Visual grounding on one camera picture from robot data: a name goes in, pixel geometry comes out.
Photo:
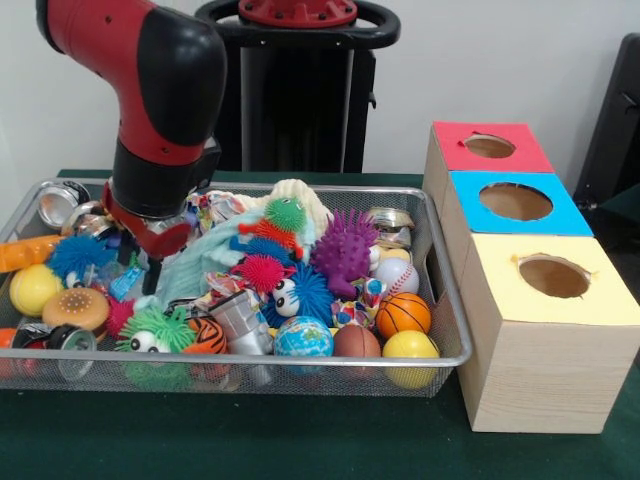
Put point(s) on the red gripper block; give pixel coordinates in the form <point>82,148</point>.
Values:
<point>167,240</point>

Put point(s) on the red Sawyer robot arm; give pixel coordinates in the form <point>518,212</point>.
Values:
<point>150,100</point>

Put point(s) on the shallow metal mesh bin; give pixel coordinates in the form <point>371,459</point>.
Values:
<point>300,380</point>

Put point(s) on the wooden box with three holes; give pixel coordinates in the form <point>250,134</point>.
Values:
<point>540,380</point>

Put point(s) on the green spiky toy with eye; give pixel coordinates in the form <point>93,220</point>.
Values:
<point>155,330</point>

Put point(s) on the blue spiky toy with eyes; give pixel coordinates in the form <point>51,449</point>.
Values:
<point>305,292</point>

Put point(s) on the cream knit cloth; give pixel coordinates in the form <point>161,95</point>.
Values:
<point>295,190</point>

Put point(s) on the globe print ball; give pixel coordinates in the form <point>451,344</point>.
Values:
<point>304,337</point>

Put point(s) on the purple spiky monster toy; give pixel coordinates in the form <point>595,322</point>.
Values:
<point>345,250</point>

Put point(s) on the dark green table cloth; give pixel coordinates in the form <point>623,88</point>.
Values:
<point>250,440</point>
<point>627,205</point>

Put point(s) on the white baseball toy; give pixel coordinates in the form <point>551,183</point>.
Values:
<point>397,275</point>

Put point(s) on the orange basketball toy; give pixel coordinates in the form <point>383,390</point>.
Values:
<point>403,312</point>

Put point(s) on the yellow ball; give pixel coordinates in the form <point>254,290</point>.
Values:
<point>410,350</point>

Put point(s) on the black monitor on stand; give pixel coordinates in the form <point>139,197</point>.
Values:
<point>620,100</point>

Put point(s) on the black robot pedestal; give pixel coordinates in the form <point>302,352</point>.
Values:
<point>310,100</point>

